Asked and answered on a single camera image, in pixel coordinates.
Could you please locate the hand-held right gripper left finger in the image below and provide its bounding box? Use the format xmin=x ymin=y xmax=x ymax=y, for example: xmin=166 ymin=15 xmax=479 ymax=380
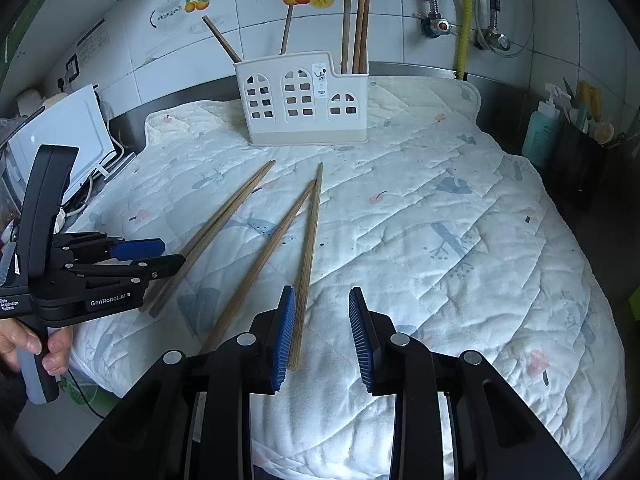
xmin=60 ymin=286 xmax=296 ymax=480

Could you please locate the white plastic chopstick holder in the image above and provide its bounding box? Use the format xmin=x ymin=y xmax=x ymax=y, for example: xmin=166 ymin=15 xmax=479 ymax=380
xmin=234 ymin=50 xmax=370 ymax=147

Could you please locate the white microwave oven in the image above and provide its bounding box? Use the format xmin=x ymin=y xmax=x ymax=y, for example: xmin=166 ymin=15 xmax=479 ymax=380
xmin=0 ymin=83 xmax=118 ymax=201

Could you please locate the yellow gas hose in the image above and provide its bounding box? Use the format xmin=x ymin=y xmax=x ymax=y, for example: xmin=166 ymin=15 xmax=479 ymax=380
xmin=455 ymin=0 xmax=474 ymax=82

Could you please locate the yellow kitchen brush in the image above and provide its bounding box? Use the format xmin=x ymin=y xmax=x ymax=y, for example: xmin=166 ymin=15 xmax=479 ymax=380
xmin=576 ymin=81 xmax=604 ymax=124

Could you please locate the green plastic bag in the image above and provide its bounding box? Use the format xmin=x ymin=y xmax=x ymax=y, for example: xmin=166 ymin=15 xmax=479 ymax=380
xmin=62 ymin=377 xmax=118 ymax=408

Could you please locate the white plastic jug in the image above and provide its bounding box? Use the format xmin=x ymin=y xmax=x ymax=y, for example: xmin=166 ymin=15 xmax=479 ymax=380
xmin=14 ymin=89 xmax=48 ymax=117

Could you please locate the black utensil pot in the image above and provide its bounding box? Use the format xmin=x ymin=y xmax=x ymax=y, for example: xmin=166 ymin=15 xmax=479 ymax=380
xmin=546 ymin=119 xmax=609 ymax=212

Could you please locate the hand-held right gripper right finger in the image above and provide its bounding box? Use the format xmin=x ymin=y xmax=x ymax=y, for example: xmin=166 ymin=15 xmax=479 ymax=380
xmin=348 ymin=287 xmax=583 ymax=480

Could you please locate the white spatula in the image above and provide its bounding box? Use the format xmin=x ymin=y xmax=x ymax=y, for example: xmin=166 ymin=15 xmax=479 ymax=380
xmin=570 ymin=95 xmax=590 ymax=133

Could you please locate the steel water valve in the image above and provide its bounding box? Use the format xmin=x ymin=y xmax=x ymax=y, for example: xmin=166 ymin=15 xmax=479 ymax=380
xmin=474 ymin=29 xmax=512 ymax=54

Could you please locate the person's left hand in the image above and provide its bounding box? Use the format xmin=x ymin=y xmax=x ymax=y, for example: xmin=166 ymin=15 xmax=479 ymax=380
xmin=0 ymin=320 xmax=74 ymax=376

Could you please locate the wooden chopstick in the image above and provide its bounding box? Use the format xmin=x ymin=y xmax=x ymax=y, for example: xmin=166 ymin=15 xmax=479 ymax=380
xmin=140 ymin=160 xmax=273 ymax=311
xmin=149 ymin=161 xmax=277 ymax=318
xmin=199 ymin=179 xmax=317 ymax=357
xmin=341 ymin=0 xmax=352 ymax=75
xmin=202 ymin=15 xmax=244 ymax=63
xmin=361 ymin=0 xmax=372 ymax=56
xmin=352 ymin=0 xmax=367 ymax=75
xmin=280 ymin=4 xmax=294 ymax=56
xmin=289 ymin=162 xmax=324 ymax=372

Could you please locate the printed chart sticker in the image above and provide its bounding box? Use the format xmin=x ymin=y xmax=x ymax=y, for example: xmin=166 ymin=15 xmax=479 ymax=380
xmin=76 ymin=19 xmax=111 ymax=61

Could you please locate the white quilted mat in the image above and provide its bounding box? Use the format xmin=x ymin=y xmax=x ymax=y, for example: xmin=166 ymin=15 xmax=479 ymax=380
xmin=69 ymin=74 xmax=630 ymax=480

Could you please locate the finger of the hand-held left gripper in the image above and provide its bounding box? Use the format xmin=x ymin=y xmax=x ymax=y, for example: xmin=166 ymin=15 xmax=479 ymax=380
xmin=67 ymin=254 xmax=187 ymax=286
xmin=52 ymin=232 xmax=166 ymax=262

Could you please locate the wall power outlet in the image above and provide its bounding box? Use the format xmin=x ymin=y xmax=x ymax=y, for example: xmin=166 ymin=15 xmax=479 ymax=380
xmin=54 ymin=51 xmax=82 ymax=93

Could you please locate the red handled water valve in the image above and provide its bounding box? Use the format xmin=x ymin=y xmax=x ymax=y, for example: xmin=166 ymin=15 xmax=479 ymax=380
xmin=419 ymin=11 xmax=459 ymax=39

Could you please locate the teal spray bottle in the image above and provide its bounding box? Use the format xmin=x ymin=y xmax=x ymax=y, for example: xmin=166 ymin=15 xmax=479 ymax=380
xmin=521 ymin=85 xmax=564 ymax=169

